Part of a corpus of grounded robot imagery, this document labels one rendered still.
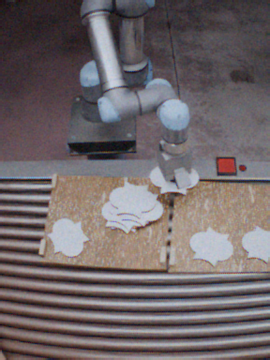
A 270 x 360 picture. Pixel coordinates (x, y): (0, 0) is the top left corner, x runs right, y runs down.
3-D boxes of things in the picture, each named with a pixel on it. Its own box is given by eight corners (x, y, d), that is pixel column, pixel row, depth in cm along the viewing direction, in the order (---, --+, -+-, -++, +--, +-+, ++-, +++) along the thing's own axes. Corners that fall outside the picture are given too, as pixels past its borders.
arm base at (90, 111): (81, 97, 191) (79, 81, 183) (117, 94, 191) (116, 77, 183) (80, 124, 182) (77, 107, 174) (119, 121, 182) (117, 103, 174)
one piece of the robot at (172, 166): (171, 166, 129) (170, 200, 143) (201, 157, 131) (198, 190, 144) (154, 135, 136) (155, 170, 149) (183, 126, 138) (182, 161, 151)
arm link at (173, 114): (182, 94, 127) (193, 114, 122) (182, 120, 136) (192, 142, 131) (155, 99, 126) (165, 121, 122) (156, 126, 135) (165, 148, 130)
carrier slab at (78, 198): (55, 177, 172) (54, 174, 171) (170, 180, 168) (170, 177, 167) (40, 262, 152) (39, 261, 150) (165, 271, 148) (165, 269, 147)
